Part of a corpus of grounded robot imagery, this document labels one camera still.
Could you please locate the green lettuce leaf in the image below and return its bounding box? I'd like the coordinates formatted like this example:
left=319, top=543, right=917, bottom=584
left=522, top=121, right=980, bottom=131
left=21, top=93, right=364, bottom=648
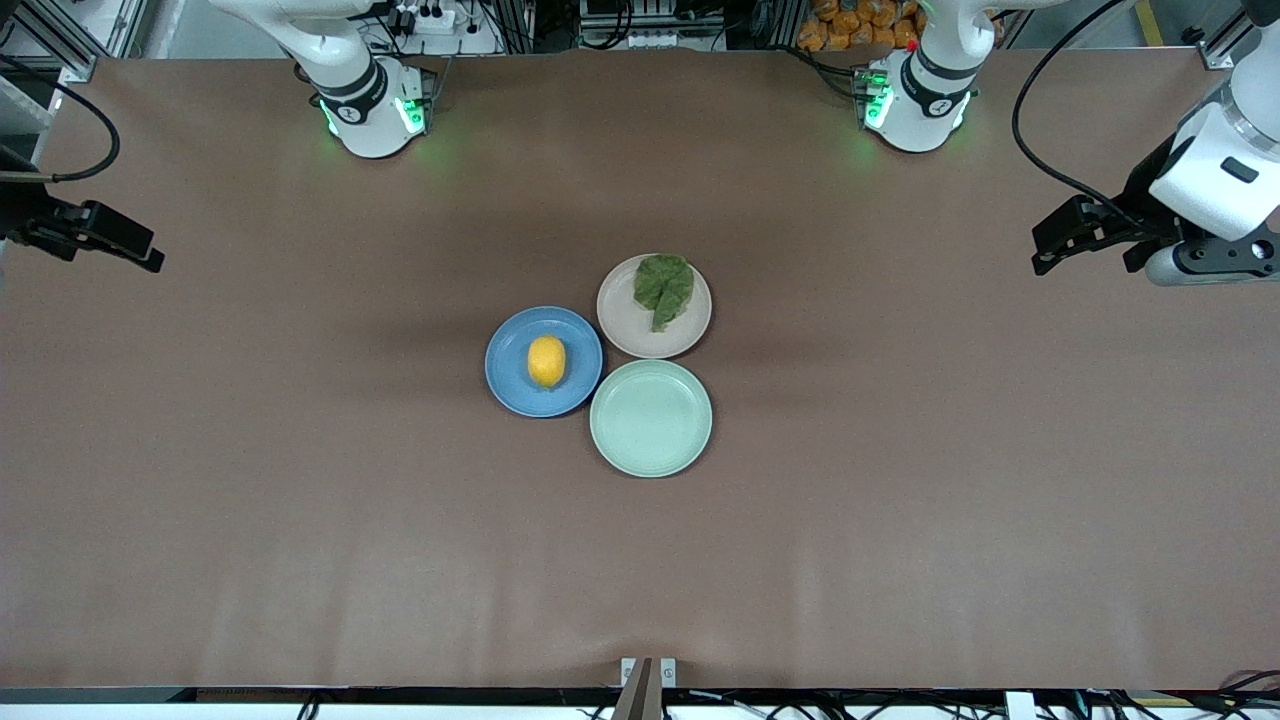
left=633, top=254, right=696, bottom=333

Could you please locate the yellow lemon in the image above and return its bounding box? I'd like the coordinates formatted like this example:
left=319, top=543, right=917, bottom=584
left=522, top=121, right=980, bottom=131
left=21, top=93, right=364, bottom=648
left=527, top=335, right=568, bottom=389

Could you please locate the bag of oranges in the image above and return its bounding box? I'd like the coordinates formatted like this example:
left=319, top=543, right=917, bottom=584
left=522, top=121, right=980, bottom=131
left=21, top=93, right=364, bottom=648
left=796, top=0, right=923, bottom=53

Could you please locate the white power strip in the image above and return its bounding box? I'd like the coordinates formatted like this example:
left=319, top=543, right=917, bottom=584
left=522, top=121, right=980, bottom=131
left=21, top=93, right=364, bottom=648
left=384, top=0, right=459, bottom=37

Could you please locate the blue plate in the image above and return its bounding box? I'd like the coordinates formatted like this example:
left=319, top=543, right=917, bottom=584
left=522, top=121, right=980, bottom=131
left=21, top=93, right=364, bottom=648
left=485, top=306, right=605, bottom=419

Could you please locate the pale green plate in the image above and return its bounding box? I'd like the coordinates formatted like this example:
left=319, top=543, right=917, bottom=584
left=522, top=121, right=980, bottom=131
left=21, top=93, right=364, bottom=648
left=589, top=359, right=714, bottom=479

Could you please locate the beige plate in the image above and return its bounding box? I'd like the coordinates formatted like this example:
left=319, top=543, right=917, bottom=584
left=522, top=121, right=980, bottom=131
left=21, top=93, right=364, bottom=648
left=597, top=254, right=713, bottom=360

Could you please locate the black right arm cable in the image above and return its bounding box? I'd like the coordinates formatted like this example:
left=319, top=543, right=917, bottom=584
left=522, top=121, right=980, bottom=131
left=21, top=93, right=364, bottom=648
left=0, top=52, right=122, bottom=185

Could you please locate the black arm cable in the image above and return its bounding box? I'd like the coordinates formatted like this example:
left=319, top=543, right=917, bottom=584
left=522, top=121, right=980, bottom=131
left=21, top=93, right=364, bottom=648
left=0, top=52, right=122, bottom=185
left=1011, top=0, right=1151, bottom=229

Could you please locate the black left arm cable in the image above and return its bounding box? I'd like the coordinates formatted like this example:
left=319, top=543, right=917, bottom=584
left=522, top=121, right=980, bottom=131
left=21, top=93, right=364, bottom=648
left=1011, top=0, right=1151, bottom=229

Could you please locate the metal table edge bracket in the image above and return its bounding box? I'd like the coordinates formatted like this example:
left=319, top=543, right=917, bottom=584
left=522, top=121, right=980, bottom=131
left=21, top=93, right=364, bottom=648
left=613, top=656, right=679, bottom=720

